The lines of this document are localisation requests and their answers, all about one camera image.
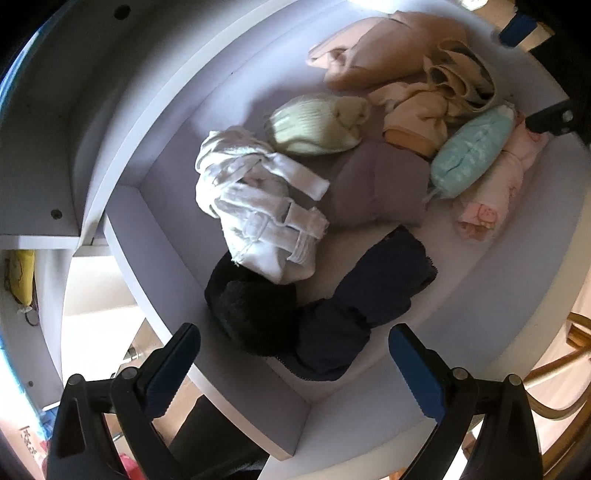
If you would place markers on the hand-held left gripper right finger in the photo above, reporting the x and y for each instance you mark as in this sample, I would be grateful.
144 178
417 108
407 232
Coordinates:
415 374

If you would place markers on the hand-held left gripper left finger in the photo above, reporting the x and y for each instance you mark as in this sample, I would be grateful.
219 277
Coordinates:
173 374

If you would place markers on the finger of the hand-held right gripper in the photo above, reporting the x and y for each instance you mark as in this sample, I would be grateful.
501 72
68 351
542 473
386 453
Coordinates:
549 121
517 26

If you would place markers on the pink strawberry print garment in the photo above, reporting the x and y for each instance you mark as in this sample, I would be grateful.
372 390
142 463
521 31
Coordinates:
498 184

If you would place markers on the mint green garment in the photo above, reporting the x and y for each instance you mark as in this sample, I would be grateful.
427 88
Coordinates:
466 152

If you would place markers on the navy garment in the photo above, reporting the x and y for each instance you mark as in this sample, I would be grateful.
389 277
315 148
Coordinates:
369 286

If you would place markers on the beige orange garment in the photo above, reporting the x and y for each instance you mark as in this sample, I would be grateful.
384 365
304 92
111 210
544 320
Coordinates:
415 117

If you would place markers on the peach garment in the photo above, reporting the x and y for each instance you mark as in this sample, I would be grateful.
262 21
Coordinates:
369 55

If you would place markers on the white garment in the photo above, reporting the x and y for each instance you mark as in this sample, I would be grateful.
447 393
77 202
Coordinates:
258 221

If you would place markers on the greyish mauve garment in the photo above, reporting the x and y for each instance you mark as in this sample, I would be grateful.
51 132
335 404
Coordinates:
378 189

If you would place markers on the cream knit sock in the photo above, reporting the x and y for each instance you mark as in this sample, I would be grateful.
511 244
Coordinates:
304 122

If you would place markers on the white drawer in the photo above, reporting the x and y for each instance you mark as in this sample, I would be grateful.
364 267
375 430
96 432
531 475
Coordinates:
258 78

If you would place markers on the person's dark trousers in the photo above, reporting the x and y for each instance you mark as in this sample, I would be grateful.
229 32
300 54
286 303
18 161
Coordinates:
207 443

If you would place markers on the black fuzzy cloth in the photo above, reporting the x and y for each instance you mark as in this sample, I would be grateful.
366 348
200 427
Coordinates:
249 314

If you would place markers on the wooden chair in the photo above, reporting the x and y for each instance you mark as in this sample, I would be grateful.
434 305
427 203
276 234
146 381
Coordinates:
581 339

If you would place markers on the yellow pouch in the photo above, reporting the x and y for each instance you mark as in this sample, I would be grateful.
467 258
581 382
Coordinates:
21 277

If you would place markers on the white cabinet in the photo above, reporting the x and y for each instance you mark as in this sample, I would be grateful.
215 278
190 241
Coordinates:
69 115

